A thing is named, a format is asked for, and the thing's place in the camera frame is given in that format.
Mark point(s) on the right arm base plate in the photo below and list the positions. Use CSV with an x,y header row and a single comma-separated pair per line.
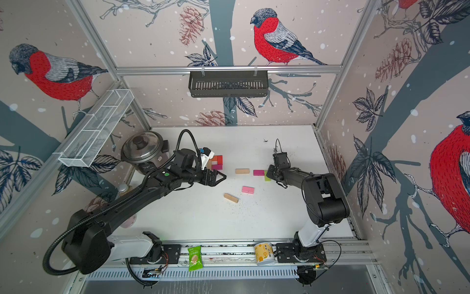
x,y
294,252

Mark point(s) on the slanted wood block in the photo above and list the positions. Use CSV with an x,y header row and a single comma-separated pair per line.
x,y
231,198

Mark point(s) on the green block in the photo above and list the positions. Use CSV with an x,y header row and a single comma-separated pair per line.
x,y
266,178

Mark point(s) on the light pink block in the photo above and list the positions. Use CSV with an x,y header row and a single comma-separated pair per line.
x,y
248,190

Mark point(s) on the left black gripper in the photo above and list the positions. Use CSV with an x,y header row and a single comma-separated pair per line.
x,y
213,182

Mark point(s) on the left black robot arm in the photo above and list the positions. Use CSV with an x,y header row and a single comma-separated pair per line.
x,y
85,242

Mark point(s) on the black hanging wall basket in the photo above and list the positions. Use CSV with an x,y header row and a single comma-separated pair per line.
x,y
229,84

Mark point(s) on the glass spice jar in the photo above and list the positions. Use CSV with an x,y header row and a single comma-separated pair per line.
x,y
123,188

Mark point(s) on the green snack packet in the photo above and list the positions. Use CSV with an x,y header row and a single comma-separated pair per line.
x,y
195,258

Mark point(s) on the natural wood block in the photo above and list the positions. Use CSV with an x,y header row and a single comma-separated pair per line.
x,y
242,171

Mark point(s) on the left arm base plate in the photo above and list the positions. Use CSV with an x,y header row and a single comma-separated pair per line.
x,y
159,255

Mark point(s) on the yellow snack can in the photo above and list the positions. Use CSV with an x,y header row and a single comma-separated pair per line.
x,y
264,254

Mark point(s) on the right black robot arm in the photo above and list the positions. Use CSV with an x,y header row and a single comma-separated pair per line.
x,y
322,195

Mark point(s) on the white wire mesh basket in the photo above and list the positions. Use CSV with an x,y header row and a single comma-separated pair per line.
x,y
86,145

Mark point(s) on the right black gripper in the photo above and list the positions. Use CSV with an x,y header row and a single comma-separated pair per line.
x,y
270,173

